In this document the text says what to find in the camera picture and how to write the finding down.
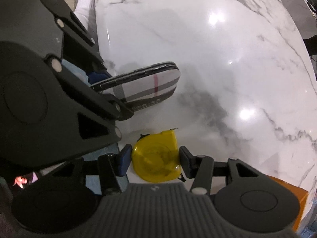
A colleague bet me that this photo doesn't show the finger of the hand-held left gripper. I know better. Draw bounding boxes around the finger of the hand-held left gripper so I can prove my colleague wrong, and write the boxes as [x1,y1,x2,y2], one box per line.
[45,54,134,149]
[56,11,113,85]

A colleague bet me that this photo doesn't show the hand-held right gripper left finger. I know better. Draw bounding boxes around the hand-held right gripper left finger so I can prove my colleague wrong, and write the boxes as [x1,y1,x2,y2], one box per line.
[51,144,133,195]

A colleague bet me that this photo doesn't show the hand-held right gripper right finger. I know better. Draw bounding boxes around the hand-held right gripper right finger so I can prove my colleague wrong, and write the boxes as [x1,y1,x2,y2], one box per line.
[178,146,269,195]

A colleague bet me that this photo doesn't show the yellow tape measure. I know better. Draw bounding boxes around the yellow tape measure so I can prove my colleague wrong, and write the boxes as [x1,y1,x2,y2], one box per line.
[131,128,185,183]

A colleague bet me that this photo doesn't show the plaid wallet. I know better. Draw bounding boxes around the plaid wallet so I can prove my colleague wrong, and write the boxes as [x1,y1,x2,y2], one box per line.
[89,61,182,112]

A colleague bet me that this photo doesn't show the orange cardboard box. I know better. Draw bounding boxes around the orange cardboard box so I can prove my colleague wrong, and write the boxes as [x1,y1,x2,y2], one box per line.
[267,175,309,232]

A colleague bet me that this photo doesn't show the person's blue jeans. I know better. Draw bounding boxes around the person's blue jeans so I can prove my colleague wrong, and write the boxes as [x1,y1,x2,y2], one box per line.
[61,59,129,195]

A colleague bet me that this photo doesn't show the person's white top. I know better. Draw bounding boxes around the person's white top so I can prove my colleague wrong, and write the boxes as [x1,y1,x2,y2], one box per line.
[74,0,96,29]

